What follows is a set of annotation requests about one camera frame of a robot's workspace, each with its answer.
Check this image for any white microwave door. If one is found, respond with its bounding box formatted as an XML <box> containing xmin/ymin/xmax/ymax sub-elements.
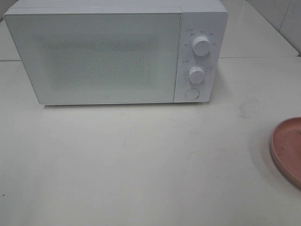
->
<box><xmin>5</xmin><ymin>13</ymin><xmax>181</xmax><ymax>105</ymax></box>

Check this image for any upper white dial knob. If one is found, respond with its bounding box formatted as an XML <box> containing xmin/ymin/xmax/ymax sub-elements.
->
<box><xmin>191</xmin><ymin>34</ymin><xmax>212</xmax><ymax>57</ymax></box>

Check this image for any pink round plate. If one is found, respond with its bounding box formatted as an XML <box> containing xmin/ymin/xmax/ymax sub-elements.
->
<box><xmin>270</xmin><ymin>117</ymin><xmax>301</xmax><ymax>189</ymax></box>

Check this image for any round white door button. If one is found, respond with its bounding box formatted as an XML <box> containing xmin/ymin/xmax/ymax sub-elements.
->
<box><xmin>185</xmin><ymin>89</ymin><xmax>199</xmax><ymax>100</ymax></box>

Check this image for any white dial knob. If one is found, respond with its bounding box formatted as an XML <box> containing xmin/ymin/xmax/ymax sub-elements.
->
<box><xmin>188</xmin><ymin>66</ymin><xmax>205</xmax><ymax>84</ymax></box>
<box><xmin>191</xmin><ymin>34</ymin><xmax>212</xmax><ymax>57</ymax></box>

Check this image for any lower white dial knob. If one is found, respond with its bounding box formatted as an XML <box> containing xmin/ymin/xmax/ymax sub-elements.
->
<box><xmin>188</xmin><ymin>66</ymin><xmax>205</xmax><ymax>84</ymax></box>

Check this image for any white microwave oven body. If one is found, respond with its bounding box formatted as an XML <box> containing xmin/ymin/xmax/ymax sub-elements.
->
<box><xmin>4</xmin><ymin>0</ymin><xmax>229</xmax><ymax>104</ymax></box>

